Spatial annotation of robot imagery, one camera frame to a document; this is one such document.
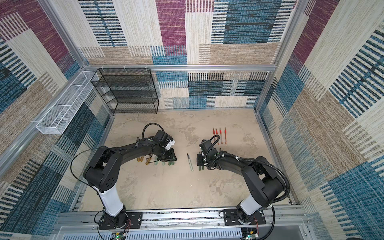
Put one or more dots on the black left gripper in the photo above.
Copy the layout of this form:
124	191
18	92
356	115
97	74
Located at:
171	157

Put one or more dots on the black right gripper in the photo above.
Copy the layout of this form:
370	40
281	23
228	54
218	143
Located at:
199	160

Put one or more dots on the light green marker long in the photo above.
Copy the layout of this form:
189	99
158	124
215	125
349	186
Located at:
190	163

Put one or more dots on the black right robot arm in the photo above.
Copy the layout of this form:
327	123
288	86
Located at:
267	184

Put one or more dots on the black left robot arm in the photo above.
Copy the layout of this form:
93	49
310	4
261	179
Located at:
103	171

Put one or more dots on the black mesh shelf rack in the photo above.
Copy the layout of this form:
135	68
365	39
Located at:
127	91

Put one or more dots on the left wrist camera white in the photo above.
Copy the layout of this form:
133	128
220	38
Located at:
170	143

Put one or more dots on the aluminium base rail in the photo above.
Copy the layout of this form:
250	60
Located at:
285	222

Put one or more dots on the white wire mesh basket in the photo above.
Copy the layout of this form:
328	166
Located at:
60	115

